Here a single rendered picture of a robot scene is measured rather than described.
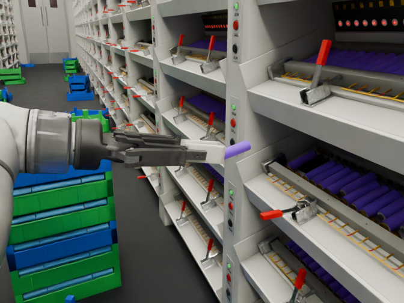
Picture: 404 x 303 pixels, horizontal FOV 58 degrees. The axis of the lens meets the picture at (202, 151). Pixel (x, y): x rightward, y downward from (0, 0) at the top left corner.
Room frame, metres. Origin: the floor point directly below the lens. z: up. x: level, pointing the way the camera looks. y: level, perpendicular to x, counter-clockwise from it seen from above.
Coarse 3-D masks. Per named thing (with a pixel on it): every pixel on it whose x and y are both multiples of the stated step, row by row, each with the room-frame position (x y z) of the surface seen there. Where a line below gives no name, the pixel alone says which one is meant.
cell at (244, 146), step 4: (236, 144) 0.59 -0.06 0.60; (240, 144) 0.59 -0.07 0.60; (244, 144) 0.59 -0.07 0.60; (248, 144) 0.59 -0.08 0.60; (228, 148) 0.59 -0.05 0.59; (232, 148) 0.59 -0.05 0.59; (236, 148) 0.59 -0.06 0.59; (240, 148) 0.59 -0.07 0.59; (244, 148) 0.59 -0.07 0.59; (248, 148) 0.59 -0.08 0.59; (228, 152) 0.58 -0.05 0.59; (232, 152) 0.58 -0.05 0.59; (236, 152) 0.59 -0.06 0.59; (240, 152) 0.59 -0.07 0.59; (224, 156) 0.58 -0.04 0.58; (228, 156) 0.58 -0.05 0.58; (232, 156) 0.59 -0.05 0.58
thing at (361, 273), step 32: (256, 160) 0.70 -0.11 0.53; (288, 160) 0.73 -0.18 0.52; (256, 192) 0.65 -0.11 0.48; (288, 192) 0.62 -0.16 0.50; (288, 224) 0.54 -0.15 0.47; (320, 224) 0.51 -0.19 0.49; (320, 256) 0.46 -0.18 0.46; (352, 256) 0.43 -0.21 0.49; (352, 288) 0.40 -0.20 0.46; (384, 288) 0.37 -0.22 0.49
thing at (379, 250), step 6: (270, 174) 0.68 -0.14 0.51; (288, 186) 0.62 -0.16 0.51; (294, 192) 0.60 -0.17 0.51; (318, 210) 0.54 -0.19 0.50; (324, 210) 0.53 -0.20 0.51; (330, 216) 0.51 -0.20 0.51; (336, 222) 0.50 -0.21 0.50; (342, 222) 0.49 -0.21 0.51; (348, 228) 0.47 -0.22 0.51; (354, 234) 0.46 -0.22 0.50; (360, 234) 0.45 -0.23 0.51; (360, 240) 0.45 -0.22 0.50; (366, 240) 0.44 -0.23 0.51; (372, 246) 0.43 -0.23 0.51; (378, 252) 0.42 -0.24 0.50; (384, 252) 0.41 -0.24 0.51; (390, 258) 0.40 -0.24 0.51; (396, 264) 0.39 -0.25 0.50; (402, 270) 0.38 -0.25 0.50
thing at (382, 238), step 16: (272, 176) 0.67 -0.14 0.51; (288, 176) 0.63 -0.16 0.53; (304, 192) 0.58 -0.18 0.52; (320, 192) 0.55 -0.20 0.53; (336, 208) 0.50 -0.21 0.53; (352, 224) 0.47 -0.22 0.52; (368, 224) 0.45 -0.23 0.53; (352, 240) 0.44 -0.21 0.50; (384, 240) 0.41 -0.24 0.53; (400, 240) 0.40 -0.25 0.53; (400, 256) 0.39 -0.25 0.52
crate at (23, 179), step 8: (104, 160) 0.97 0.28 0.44; (72, 168) 0.93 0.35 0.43; (104, 168) 0.97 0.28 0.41; (24, 176) 0.87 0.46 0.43; (32, 176) 0.88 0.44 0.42; (40, 176) 0.89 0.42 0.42; (48, 176) 0.89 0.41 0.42; (56, 176) 0.90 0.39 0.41; (64, 176) 0.91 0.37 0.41; (72, 176) 0.92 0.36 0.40; (16, 184) 0.86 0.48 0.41; (24, 184) 0.87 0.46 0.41; (32, 184) 0.88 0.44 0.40
